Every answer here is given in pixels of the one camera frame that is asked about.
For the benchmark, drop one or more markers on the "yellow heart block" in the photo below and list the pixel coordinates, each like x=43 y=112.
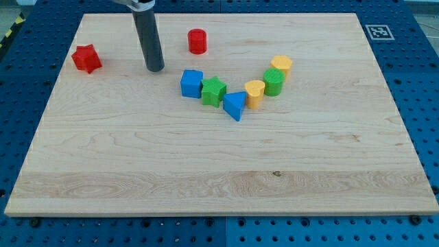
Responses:
x=255 y=92

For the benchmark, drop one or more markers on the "blue triangle block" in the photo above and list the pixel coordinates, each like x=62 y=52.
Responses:
x=234 y=103

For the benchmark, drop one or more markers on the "yellow hexagon block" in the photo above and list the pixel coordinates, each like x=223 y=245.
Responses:
x=283 y=63

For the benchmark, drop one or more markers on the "red star block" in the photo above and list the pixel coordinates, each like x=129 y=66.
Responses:
x=86 y=58

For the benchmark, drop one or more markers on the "green star block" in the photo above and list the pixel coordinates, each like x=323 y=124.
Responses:
x=213 y=91

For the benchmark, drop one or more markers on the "white fiducial marker tag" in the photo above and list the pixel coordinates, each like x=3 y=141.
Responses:
x=379 y=32

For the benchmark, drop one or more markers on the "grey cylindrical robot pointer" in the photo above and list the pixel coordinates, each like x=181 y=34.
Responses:
x=147 y=31

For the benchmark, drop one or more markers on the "yellow black hazard tape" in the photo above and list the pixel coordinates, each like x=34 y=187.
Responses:
x=13 y=31

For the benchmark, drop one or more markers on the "green cylinder block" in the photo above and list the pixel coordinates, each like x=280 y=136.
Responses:
x=274 y=79

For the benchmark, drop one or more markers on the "wooden board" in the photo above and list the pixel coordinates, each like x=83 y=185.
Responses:
x=123 y=142

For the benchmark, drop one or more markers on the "blue cube block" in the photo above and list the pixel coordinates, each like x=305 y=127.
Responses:
x=191 y=83

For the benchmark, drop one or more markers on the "red cylinder block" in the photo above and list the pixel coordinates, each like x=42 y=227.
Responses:
x=197 y=41

